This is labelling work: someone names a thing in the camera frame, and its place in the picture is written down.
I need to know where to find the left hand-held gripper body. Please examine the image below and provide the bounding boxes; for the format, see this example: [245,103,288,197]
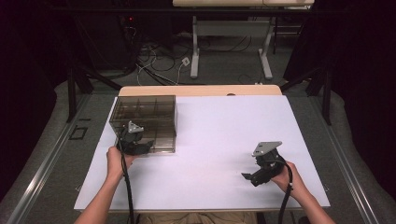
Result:
[117,119,148,156]

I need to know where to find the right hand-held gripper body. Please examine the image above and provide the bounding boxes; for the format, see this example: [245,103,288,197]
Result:
[250,141,286,188]

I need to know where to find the smoky transparent plastic drawer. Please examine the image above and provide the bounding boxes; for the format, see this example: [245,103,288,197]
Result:
[109,119,177,154]

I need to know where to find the person's left hand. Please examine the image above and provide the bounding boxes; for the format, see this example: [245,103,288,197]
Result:
[106,145,138,183]

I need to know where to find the person's right hand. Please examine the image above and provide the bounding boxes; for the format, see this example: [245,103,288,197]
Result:
[270,160,308,201]

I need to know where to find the person's beige trousers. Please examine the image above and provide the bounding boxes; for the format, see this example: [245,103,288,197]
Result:
[136,212,258,224]

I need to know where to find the wooden table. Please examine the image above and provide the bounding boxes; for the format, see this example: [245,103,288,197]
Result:
[118,84,283,97]

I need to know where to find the black metal stand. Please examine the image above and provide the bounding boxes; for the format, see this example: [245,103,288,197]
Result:
[65,63,123,123]
[280,64,333,126]

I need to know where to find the black computer tower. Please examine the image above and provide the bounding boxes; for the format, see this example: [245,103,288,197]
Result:
[118,13,139,68]

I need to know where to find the white desk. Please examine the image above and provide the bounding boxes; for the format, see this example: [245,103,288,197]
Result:
[172,0,316,80]

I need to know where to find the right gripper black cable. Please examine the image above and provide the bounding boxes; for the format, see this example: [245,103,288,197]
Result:
[273,159,295,224]

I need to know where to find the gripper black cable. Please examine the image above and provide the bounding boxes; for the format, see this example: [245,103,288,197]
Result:
[273,159,295,224]
[116,130,135,224]

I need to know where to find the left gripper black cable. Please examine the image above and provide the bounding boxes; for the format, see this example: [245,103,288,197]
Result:
[116,130,135,224]

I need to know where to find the white floor cable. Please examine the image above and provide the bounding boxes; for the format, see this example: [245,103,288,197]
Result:
[135,49,188,87]

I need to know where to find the aluminium floor rail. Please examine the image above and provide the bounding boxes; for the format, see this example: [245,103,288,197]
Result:
[310,95,380,224]
[5,92,92,224]

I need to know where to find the black floor cables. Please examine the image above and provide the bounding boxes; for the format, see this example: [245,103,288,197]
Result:
[136,34,253,87]

